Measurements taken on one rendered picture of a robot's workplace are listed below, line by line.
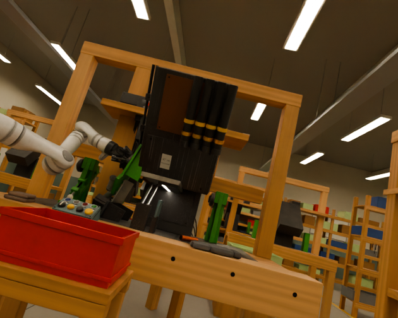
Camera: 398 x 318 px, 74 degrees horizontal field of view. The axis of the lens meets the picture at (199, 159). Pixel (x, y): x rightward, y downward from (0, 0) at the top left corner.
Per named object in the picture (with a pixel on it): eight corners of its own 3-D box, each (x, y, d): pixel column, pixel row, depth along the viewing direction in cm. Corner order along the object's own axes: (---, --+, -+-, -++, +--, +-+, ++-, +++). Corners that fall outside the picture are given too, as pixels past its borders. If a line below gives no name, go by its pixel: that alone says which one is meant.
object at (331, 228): (378, 301, 734) (386, 221, 780) (264, 269, 758) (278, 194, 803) (366, 295, 788) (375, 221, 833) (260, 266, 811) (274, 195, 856)
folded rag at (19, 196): (24, 202, 99) (28, 195, 100) (2, 197, 98) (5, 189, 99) (35, 202, 109) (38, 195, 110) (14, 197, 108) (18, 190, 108)
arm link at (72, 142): (74, 151, 134) (87, 142, 132) (52, 181, 111) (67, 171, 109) (60, 137, 130) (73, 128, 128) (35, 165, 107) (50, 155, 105)
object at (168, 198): (190, 238, 133) (206, 173, 140) (132, 222, 134) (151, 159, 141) (190, 235, 151) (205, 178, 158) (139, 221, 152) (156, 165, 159)
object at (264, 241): (270, 259, 152) (299, 107, 172) (24, 194, 156) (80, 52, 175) (266, 257, 161) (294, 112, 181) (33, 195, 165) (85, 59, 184)
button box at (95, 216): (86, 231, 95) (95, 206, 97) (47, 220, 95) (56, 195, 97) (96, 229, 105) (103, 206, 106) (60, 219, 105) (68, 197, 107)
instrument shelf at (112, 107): (248, 141, 154) (249, 134, 155) (100, 103, 156) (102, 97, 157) (240, 151, 178) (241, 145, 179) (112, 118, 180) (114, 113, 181)
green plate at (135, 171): (130, 190, 121) (155, 152, 125) (115, 181, 121) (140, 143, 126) (136, 192, 132) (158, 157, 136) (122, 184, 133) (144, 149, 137)
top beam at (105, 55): (300, 107, 172) (302, 94, 174) (79, 52, 175) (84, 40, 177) (295, 112, 181) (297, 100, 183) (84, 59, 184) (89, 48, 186)
